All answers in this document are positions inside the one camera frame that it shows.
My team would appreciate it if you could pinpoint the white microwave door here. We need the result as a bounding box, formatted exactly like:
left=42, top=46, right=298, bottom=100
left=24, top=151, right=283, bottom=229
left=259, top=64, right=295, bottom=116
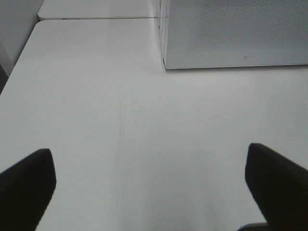
left=160, top=0, right=308, bottom=69

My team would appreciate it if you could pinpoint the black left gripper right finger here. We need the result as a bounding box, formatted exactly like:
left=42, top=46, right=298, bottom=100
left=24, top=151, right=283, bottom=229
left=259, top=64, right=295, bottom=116
left=245, top=143, right=308, bottom=231

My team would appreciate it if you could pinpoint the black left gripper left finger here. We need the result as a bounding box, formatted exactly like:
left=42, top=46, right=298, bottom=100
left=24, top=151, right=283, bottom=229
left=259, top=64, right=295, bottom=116
left=0, top=149, right=56, bottom=231

